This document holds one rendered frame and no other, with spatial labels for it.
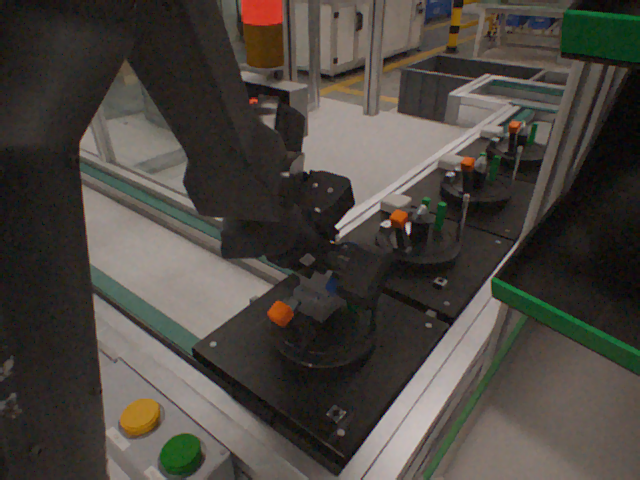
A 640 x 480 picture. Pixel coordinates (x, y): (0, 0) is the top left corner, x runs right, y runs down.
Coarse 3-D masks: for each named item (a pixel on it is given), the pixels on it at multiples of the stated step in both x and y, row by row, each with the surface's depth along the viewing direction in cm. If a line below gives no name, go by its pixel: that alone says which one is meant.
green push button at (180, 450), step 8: (168, 440) 46; (176, 440) 46; (184, 440) 46; (192, 440) 46; (168, 448) 46; (176, 448) 46; (184, 448) 46; (192, 448) 46; (200, 448) 46; (160, 456) 45; (168, 456) 45; (176, 456) 45; (184, 456) 45; (192, 456) 45; (200, 456) 46; (168, 464) 44; (176, 464) 44; (184, 464) 44; (192, 464) 45; (168, 472) 44; (176, 472) 44; (184, 472) 44
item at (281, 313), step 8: (280, 304) 48; (288, 304) 50; (296, 304) 50; (272, 312) 48; (280, 312) 48; (288, 312) 48; (272, 320) 49; (280, 320) 47; (288, 320) 49; (288, 328) 50; (296, 328) 51; (288, 336) 52; (296, 336) 52; (296, 344) 53
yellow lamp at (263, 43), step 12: (276, 24) 56; (252, 36) 56; (264, 36) 56; (276, 36) 57; (252, 48) 57; (264, 48) 57; (276, 48) 57; (252, 60) 58; (264, 60) 58; (276, 60) 58
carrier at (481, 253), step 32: (384, 224) 75; (416, 224) 72; (448, 224) 82; (416, 256) 70; (448, 256) 70; (480, 256) 74; (384, 288) 67; (416, 288) 67; (448, 288) 67; (480, 288) 69; (448, 320) 62
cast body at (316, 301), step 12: (324, 264) 51; (300, 276) 53; (312, 276) 52; (324, 276) 51; (300, 288) 53; (312, 288) 53; (312, 300) 52; (324, 300) 52; (336, 300) 54; (312, 312) 53; (324, 312) 52
